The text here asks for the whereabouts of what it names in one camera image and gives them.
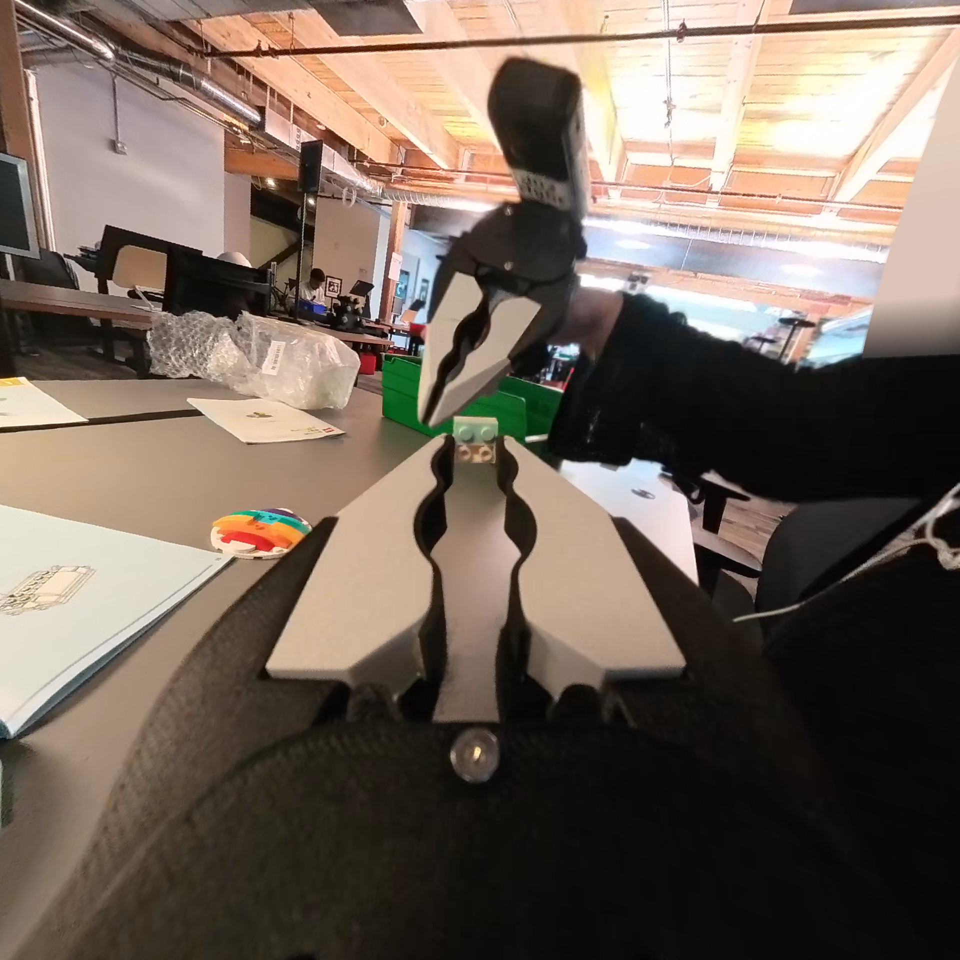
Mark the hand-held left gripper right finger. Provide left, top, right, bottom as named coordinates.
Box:
left=496, top=438, right=689, bottom=697

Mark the bubble wrap bundle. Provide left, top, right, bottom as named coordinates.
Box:
left=225, top=313, right=363, bottom=411

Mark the black monitor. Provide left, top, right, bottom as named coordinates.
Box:
left=163, top=249, right=271, bottom=318

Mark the person's right hand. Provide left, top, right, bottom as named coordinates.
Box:
left=562, top=288, right=626, bottom=363

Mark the black ceiling pipe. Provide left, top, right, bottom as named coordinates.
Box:
left=201, top=18, right=960, bottom=63

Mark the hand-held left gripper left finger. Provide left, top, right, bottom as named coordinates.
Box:
left=264, top=433, right=453, bottom=695

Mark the white string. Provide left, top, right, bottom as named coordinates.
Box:
left=731, top=483, right=960, bottom=624

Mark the white booklet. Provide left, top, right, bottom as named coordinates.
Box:
left=187, top=397, right=346, bottom=446

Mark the silver ventilation duct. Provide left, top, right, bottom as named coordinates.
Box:
left=15, top=0, right=265, bottom=130

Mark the green plastic bin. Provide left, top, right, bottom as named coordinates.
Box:
left=381, top=354, right=565, bottom=451

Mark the rainbow lego piece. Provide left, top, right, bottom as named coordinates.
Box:
left=210, top=507, right=313, bottom=562

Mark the dark wooden desk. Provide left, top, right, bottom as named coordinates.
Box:
left=0, top=279, right=156, bottom=378

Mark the beige chair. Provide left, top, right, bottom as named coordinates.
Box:
left=112, top=246, right=171, bottom=305

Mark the person's right forearm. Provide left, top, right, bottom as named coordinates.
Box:
left=546, top=292, right=960, bottom=505

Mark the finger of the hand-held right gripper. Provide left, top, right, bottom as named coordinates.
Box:
left=429, top=294, right=556, bottom=430
left=416, top=262, right=483, bottom=429

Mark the black speaker on pole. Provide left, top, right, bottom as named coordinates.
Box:
left=297, top=139, right=326, bottom=325

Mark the light blue instruction booklet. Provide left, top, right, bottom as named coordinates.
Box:
left=0, top=504, right=235, bottom=740

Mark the black chair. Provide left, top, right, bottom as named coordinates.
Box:
left=688, top=468, right=765, bottom=597

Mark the green and tan lego piece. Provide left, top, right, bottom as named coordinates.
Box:
left=452, top=414, right=501, bottom=468

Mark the person's black clothing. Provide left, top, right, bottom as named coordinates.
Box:
left=753, top=487, right=960, bottom=960

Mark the computer monitor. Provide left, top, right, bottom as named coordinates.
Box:
left=0, top=152, right=40, bottom=262

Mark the white paper sheet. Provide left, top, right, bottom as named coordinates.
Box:
left=0, top=376, right=90, bottom=432

